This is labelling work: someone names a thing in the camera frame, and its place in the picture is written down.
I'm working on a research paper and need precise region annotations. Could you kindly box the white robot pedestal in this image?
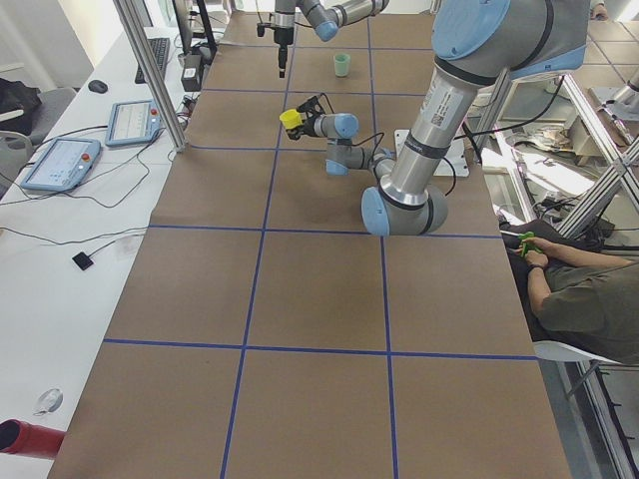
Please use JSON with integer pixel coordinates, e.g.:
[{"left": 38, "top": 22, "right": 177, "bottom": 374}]
[{"left": 393, "top": 129, "right": 469, "bottom": 178}]

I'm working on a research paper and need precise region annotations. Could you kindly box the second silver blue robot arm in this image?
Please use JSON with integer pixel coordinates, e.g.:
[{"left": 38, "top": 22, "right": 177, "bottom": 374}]
[{"left": 264, "top": 0, "right": 389, "bottom": 47}]

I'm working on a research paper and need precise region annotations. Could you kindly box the green plastic cup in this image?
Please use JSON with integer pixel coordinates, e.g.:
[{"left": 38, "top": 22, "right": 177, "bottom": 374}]
[{"left": 333, "top": 53, "right": 351, "bottom": 78}]

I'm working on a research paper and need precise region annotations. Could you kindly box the black power brick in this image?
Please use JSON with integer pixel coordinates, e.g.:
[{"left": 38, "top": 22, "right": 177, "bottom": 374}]
[{"left": 181, "top": 54, "right": 204, "bottom": 92}]

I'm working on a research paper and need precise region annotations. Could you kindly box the clear tape roll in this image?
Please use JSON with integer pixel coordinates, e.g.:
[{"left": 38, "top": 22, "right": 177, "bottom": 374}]
[{"left": 33, "top": 388, "right": 64, "bottom": 416}]

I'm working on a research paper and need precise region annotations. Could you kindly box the green hand controller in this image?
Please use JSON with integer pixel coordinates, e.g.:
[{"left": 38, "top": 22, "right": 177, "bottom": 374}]
[{"left": 517, "top": 232, "right": 540, "bottom": 257}]

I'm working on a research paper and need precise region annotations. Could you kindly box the near blue teach pendant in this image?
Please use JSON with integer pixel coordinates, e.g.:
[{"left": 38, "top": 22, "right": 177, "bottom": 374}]
[{"left": 20, "top": 137, "right": 102, "bottom": 192}]

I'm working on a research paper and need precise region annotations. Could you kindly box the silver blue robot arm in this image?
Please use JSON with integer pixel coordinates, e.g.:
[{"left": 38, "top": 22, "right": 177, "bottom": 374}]
[{"left": 280, "top": 1, "right": 590, "bottom": 237}]

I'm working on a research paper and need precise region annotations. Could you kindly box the aluminium frame post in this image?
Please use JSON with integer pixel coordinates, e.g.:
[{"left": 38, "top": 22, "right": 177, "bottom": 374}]
[{"left": 113, "top": 0, "right": 186, "bottom": 153}]

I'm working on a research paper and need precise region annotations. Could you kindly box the black computer mouse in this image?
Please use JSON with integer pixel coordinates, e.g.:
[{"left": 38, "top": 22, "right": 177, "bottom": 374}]
[{"left": 88, "top": 80, "right": 109, "bottom": 94}]

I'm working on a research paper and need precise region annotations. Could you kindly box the brown paper table mat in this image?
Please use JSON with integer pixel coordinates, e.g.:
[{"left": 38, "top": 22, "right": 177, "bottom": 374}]
[{"left": 51, "top": 13, "right": 570, "bottom": 478}]

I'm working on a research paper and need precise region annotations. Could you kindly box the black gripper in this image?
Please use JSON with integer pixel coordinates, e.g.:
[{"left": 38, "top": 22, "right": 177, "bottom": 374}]
[{"left": 288, "top": 116, "right": 320, "bottom": 141}]

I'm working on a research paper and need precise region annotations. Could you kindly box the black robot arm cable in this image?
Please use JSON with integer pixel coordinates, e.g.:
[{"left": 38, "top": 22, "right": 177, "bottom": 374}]
[{"left": 348, "top": 69, "right": 565, "bottom": 197}]

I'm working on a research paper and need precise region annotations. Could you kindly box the person's forearm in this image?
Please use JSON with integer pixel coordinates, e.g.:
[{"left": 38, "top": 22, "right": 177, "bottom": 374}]
[{"left": 527, "top": 264, "right": 561, "bottom": 331}]

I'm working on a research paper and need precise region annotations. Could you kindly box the blue teach pendant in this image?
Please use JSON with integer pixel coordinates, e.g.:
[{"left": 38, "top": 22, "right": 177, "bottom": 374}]
[
  {"left": 20, "top": 137, "right": 102, "bottom": 192},
  {"left": 105, "top": 100, "right": 162, "bottom": 148}
]

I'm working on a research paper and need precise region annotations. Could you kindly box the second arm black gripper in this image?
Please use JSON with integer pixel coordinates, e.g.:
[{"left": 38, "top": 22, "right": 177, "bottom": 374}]
[{"left": 275, "top": 26, "right": 293, "bottom": 48}]

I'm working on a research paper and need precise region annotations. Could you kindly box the far blue teach pendant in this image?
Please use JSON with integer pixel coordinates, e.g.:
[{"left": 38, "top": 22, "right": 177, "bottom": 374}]
[{"left": 105, "top": 100, "right": 162, "bottom": 148}]

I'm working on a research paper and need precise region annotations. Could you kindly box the small black square sensor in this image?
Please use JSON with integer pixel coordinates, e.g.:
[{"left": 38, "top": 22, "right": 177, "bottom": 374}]
[{"left": 72, "top": 251, "right": 94, "bottom": 270}]

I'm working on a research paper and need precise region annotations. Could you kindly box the red cylinder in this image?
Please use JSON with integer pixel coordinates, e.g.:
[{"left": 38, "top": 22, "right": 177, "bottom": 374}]
[{"left": 1, "top": 419, "right": 65, "bottom": 460}]

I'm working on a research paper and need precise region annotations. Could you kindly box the black keyboard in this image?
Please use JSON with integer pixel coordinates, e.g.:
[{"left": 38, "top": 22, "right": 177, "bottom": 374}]
[{"left": 134, "top": 37, "right": 171, "bottom": 84}]

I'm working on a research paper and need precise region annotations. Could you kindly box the yellow plastic cup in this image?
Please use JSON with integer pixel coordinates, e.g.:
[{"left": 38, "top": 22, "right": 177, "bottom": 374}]
[{"left": 279, "top": 109, "right": 305, "bottom": 131}]

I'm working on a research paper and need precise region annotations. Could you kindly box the person's hand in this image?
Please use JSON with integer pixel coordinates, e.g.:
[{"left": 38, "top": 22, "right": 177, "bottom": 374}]
[{"left": 523, "top": 238, "right": 548, "bottom": 269}]

